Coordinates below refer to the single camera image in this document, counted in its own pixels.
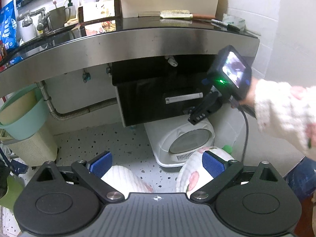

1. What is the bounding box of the right hand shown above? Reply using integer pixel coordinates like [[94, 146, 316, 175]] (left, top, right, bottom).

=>
[[239, 77, 258, 108]]

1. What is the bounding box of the cream perforated laundry basket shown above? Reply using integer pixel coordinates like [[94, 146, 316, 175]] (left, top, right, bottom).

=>
[[3, 124, 58, 167]]

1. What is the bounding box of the black cable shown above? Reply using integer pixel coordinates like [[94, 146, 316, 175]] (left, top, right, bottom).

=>
[[237, 104, 249, 163]]

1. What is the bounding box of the black marker pen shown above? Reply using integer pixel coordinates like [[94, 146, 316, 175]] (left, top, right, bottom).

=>
[[211, 19, 241, 33]]

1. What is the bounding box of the steel edged black countertop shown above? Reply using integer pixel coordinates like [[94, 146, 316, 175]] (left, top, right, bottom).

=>
[[1, 17, 260, 96]]

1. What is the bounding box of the flexible metal drain hose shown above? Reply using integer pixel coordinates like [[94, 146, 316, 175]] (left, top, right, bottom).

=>
[[36, 80, 119, 121]]

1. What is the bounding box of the black camera box with screen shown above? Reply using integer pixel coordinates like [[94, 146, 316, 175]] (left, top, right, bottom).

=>
[[207, 45, 252, 101]]

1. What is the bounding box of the chrome faucet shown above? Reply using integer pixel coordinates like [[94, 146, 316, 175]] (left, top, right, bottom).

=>
[[17, 7, 53, 34]]

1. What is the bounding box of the black vanity drawer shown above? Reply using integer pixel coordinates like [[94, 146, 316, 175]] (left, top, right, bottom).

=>
[[111, 55, 215, 126]]

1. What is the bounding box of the wooden handled hair brush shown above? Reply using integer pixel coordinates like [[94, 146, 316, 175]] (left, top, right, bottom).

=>
[[160, 10, 216, 20]]

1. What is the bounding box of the blue snack package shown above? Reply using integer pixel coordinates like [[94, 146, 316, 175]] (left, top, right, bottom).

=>
[[1, 1, 18, 51]]

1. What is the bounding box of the right forearm white fleece sleeve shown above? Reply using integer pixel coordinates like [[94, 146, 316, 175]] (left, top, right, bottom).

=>
[[254, 79, 315, 160]]

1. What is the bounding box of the teal plastic basin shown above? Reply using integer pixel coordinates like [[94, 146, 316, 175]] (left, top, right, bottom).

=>
[[1, 84, 49, 140]]

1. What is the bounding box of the grey mug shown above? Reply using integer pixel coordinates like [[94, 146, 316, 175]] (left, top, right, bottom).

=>
[[49, 7, 71, 30]]

